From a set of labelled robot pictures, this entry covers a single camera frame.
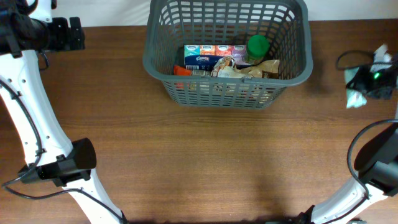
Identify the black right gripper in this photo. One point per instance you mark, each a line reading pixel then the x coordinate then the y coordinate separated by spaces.
pixel 360 83

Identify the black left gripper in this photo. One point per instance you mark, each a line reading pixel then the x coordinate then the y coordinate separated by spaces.
pixel 66 42

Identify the light green wipes packet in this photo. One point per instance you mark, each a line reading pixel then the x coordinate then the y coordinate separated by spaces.
pixel 355 99

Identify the grey plastic basket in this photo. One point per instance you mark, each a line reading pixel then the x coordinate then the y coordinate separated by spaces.
pixel 176 23

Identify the orange red pasta packet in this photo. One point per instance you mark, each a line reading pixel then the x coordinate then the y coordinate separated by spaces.
pixel 180 71

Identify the green lid jar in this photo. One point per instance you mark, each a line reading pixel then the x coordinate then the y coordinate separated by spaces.
pixel 256 49

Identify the Kleenex tissue multipack box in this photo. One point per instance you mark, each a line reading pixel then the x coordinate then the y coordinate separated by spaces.
pixel 205 57

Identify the beige breadcrumb bag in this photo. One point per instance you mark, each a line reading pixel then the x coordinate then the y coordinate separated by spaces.
pixel 226 68

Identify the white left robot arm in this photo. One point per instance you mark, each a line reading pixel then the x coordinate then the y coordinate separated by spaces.
pixel 28 32

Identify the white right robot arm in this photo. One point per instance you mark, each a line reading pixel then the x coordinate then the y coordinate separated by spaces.
pixel 372 154

